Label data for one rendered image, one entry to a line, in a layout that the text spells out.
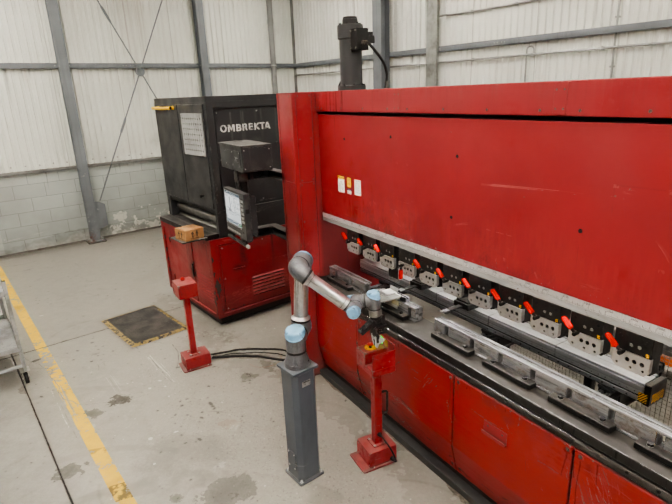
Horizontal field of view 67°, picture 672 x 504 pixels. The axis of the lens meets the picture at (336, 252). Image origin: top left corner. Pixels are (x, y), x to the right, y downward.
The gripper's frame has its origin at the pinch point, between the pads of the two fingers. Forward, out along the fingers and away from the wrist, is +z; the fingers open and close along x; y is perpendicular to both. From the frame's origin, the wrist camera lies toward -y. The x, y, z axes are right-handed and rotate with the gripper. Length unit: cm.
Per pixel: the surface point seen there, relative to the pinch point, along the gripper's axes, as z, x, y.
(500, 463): 44, -74, 27
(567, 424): 0, -108, 34
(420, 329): -1.0, -1.1, 31.6
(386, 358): 7.5, -4.8, 4.0
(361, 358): 10.5, 8.6, -6.0
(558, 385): -7, -93, 46
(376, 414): 49.2, 2.4, -3.0
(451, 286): -36, -24, 39
